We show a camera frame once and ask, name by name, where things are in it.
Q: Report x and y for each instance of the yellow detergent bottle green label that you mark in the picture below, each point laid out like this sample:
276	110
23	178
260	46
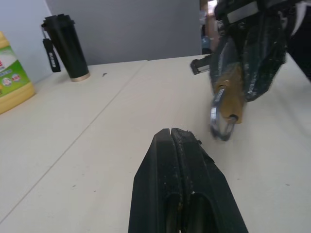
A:
12	80

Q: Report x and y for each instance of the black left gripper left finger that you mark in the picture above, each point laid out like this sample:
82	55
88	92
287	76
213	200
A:
150	184

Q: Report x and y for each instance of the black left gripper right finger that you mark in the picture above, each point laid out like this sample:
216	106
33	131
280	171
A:
206	191

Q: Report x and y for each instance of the black and silver block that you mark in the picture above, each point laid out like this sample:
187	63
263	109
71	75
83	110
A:
200	64

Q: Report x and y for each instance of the brass padlock with silver shackle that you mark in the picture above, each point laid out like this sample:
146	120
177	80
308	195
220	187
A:
232	102

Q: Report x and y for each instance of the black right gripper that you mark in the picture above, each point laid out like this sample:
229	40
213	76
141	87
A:
243	7

